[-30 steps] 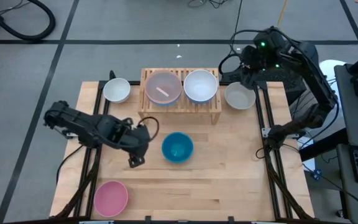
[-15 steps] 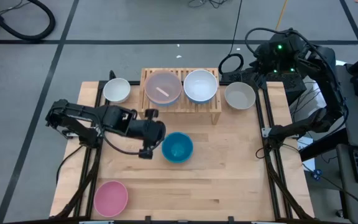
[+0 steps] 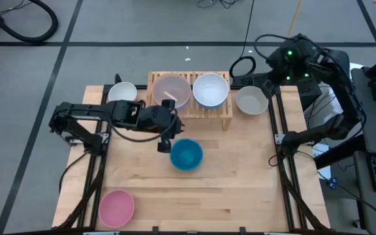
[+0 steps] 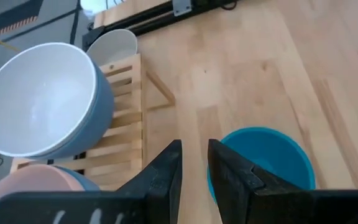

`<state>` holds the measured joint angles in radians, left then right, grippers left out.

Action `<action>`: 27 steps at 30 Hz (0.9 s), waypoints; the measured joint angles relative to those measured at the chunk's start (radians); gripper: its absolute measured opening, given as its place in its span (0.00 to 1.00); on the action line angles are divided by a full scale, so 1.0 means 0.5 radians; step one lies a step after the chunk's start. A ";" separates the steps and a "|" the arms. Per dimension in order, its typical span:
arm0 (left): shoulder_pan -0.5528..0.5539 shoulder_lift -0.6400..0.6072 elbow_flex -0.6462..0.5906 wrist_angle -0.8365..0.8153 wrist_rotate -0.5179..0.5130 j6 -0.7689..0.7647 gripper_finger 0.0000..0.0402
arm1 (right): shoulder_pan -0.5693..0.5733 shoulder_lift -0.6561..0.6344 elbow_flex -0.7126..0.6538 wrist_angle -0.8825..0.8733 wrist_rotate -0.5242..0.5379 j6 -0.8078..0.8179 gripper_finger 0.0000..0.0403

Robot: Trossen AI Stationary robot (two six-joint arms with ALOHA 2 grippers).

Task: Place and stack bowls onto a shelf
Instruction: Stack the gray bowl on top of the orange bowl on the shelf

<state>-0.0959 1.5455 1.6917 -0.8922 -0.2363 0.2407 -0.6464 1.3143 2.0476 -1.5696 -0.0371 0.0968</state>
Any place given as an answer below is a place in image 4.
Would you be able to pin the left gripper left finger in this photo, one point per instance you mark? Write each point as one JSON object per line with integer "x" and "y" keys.
{"x": 154, "y": 193}

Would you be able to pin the black hazard-striped floor strip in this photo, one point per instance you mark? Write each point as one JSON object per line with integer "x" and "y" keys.
{"x": 11, "y": 15}

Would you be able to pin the translucent orange bowl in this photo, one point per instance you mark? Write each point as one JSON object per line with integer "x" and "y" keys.
{"x": 26, "y": 180}

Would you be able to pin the light blue bowl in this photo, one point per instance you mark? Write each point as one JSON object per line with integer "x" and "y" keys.
{"x": 87, "y": 183}

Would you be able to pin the teal bowl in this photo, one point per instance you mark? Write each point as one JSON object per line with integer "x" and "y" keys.
{"x": 275, "y": 155}

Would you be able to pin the white bowl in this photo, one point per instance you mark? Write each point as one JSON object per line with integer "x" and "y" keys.
{"x": 36, "y": 99}

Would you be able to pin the slatted bamboo shelf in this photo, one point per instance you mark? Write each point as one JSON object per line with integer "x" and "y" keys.
{"x": 126, "y": 137}

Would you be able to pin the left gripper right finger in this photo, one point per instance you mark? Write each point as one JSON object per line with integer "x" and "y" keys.
{"x": 247, "y": 199}

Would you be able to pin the beige bowl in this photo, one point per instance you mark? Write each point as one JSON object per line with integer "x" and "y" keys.
{"x": 113, "y": 46}

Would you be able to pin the black aluminium table frame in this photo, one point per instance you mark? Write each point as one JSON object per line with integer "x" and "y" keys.
{"x": 154, "y": 18}

